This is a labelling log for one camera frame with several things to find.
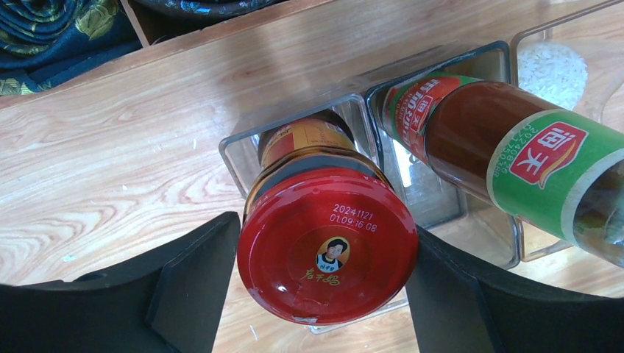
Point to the black coil lower middle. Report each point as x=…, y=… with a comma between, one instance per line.
x=216, y=10

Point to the red lid chili jar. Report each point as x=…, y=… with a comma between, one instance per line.
x=325, y=239

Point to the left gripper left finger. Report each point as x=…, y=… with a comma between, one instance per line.
x=168, y=299

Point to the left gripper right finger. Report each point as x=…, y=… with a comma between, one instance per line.
x=461, y=303

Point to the yellow cap sauce bottle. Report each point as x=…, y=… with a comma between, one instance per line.
x=551, y=167

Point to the wooden compartment tray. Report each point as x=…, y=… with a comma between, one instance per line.
x=172, y=46

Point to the large silver lid jar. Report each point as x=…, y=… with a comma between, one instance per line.
x=553, y=72

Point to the clear plastic organizer bin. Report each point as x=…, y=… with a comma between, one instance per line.
x=452, y=213

